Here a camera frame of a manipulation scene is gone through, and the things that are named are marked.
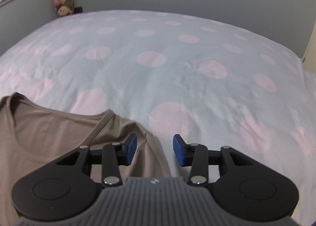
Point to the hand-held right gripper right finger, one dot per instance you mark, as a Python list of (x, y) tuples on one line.
[(179, 149)]

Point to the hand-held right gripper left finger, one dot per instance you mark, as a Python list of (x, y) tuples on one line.
[(132, 148)]

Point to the taupe shirt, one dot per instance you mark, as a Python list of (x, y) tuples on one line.
[(49, 137)]

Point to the pink polka dot bed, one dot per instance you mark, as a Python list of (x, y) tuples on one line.
[(172, 68)]

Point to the cream door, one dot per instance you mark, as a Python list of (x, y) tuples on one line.
[(310, 46)]

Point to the black wall socket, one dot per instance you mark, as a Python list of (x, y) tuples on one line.
[(78, 9)]

